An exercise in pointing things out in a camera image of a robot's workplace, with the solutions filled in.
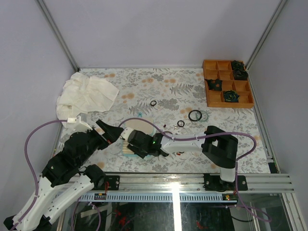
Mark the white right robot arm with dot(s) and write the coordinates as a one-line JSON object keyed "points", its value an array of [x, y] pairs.
{"points": [[214, 143]]}

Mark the green jade bangle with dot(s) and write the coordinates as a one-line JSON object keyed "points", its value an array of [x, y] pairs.
{"points": [[206, 116]]}

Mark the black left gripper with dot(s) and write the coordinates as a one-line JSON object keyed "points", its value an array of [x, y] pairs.
{"points": [[112, 133]]}

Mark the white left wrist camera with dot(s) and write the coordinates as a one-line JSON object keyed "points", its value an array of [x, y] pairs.
{"points": [[78, 121]]}

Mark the large black bangle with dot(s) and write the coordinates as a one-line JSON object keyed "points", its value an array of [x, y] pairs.
{"points": [[191, 115]]}

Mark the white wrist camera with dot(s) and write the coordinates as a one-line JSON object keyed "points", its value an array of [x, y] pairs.
{"points": [[78, 121], [126, 133]]}

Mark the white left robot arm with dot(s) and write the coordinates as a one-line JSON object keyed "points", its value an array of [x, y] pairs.
{"points": [[61, 182]]}

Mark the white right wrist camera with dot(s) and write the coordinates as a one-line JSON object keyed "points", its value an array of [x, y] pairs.
{"points": [[126, 133]]}

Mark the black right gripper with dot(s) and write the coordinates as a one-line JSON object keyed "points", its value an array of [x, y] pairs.
{"points": [[134, 149]]}

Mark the black scrunchie top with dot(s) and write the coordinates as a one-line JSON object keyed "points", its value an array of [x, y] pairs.
{"points": [[237, 65]]}

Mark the black orange scrunchie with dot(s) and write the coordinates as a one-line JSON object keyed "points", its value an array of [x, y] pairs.
{"points": [[214, 84]]}

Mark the wooden compartment tray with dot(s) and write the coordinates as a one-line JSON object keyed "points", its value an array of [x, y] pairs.
{"points": [[222, 70]]}

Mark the aluminium rail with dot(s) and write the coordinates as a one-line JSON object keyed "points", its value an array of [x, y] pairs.
{"points": [[165, 182]]}

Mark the black green scrunchie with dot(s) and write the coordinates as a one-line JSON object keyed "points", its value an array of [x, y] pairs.
{"points": [[231, 96]]}

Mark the floral table mat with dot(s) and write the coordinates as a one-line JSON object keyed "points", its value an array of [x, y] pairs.
{"points": [[179, 91]]}

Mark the white crumpled cloth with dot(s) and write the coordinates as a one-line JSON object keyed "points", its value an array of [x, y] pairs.
{"points": [[83, 94]]}

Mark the teal jewelry box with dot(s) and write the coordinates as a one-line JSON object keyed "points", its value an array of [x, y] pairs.
{"points": [[137, 125]]}

